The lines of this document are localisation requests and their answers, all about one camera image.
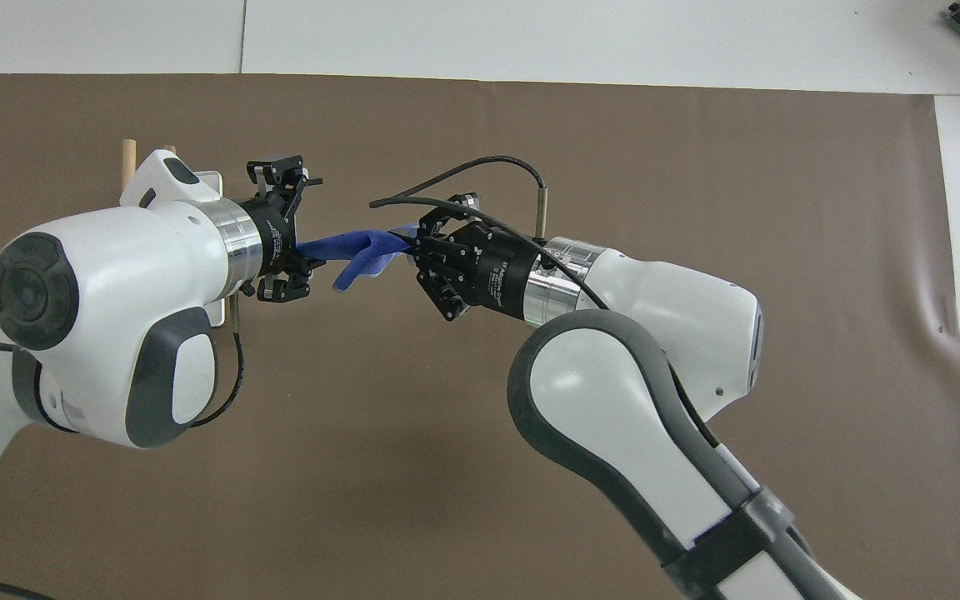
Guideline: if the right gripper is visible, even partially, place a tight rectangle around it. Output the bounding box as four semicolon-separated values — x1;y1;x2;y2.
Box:
404;192;545;323

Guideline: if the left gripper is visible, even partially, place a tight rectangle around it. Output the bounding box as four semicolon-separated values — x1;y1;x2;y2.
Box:
240;155;323;303

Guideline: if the blue towel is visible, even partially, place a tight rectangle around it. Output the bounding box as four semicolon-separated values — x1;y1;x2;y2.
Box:
297;223;419;293

